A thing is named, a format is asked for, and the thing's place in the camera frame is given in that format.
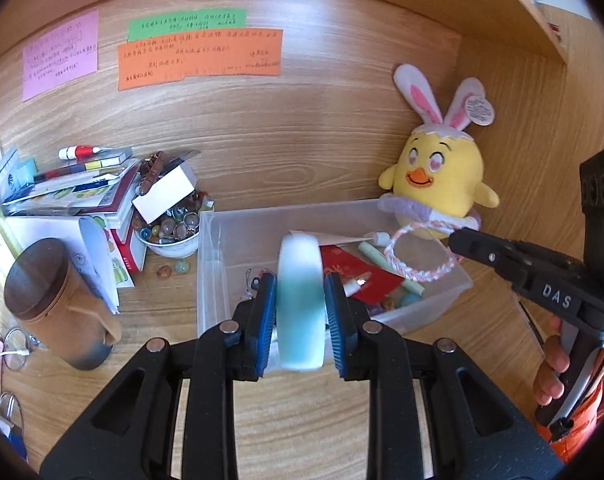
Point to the white teal packet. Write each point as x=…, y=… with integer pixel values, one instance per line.
x=9, y=175

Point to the brown mug with lid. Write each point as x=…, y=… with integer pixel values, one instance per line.
x=56, y=310

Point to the brown hair clip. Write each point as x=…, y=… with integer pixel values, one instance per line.
x=151, y=170

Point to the red white tube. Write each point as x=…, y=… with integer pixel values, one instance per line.
x=81, y=151

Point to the white squeeze tube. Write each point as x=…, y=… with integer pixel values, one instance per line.
x=332, y=237

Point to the orange paper note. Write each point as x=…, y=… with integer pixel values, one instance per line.
x=196, y=60

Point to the pile of glass marbles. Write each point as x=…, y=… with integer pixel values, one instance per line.
x=174, y=222

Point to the red paper packet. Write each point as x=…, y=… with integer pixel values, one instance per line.
x=372, y=265

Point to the orange glass marble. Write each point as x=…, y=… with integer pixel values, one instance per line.
x=163, y=271

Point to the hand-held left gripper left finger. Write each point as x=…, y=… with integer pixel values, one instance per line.
x=264, y=325

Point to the red white box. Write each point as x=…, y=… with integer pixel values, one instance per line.
x=129, y=255

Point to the person's right forearm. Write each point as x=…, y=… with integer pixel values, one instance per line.
x=582, y=425

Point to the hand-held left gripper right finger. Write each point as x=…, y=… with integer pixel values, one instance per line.
x=338, y=325

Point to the wooden shelf board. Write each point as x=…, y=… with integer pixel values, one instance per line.
x=522, y=10

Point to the white cardboard box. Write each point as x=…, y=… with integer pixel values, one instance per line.
x=164, y=192

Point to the yellow chick plush toy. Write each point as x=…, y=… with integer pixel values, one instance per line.
x=442, y=170

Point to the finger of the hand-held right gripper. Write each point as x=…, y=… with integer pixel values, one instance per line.
x=482, y=250

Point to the clear plastic storage box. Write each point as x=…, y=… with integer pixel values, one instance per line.
x=216, y=270

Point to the pink paper note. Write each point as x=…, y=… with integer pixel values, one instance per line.
x=61, y=55

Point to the green glass marble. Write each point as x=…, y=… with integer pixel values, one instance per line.
x=181, y=266

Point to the green paper note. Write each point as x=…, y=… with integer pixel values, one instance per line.
x=186, y=25

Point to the person's right hand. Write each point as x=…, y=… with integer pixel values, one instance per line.
x=552, y=370

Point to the eyeglasses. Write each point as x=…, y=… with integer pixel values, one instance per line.
x=16, y=350

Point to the white printed carton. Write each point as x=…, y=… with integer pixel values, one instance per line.
x=46, y=230

